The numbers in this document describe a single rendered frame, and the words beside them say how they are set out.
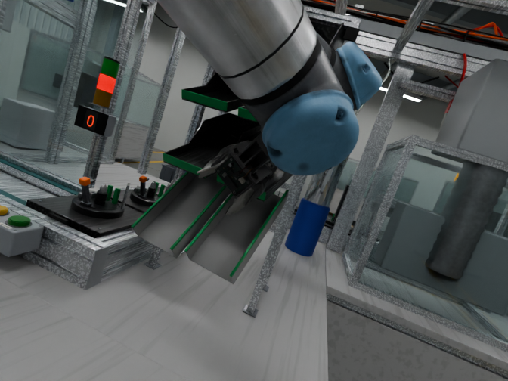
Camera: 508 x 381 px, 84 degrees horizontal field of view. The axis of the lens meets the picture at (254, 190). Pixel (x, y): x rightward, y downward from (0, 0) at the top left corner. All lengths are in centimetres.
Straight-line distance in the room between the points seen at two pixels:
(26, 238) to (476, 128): 155
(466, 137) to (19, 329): 152
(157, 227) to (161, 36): 1255
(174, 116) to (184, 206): 1150
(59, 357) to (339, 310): 99
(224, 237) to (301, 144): 54
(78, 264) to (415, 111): 1218
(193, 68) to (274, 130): 1217
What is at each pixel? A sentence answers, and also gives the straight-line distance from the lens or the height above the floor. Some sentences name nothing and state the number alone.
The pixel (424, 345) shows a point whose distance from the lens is 141.
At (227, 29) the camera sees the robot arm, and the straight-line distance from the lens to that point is 19.
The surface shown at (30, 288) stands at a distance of 79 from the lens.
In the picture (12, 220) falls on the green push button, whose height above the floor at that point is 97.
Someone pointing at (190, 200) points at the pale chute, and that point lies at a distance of 80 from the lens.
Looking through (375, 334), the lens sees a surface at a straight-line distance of 136.
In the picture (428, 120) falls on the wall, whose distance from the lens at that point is 1262.
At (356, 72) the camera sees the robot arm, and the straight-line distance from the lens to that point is 38.
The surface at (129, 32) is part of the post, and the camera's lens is 116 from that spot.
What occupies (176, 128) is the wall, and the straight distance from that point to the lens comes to 1217.
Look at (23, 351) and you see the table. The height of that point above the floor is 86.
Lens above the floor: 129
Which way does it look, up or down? 8 degrees down
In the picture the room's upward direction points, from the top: 19 degrees clockwise
